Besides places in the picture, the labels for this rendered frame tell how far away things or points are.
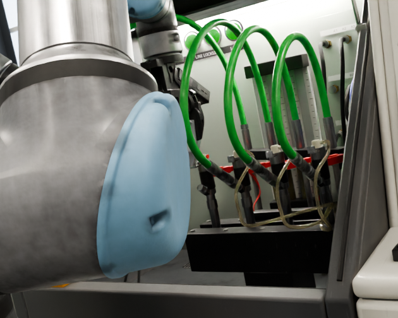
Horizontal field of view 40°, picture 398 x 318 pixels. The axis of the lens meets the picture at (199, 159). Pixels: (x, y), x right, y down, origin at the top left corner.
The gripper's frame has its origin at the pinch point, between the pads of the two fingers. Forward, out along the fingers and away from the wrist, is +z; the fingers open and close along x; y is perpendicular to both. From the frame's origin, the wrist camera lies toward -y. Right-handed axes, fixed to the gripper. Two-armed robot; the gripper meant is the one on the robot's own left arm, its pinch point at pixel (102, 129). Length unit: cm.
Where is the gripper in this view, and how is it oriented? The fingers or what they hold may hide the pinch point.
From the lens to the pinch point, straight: 105.9
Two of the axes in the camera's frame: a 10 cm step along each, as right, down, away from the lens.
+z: 8.3, 5.4, 1.8
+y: -4.7, 8.3, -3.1
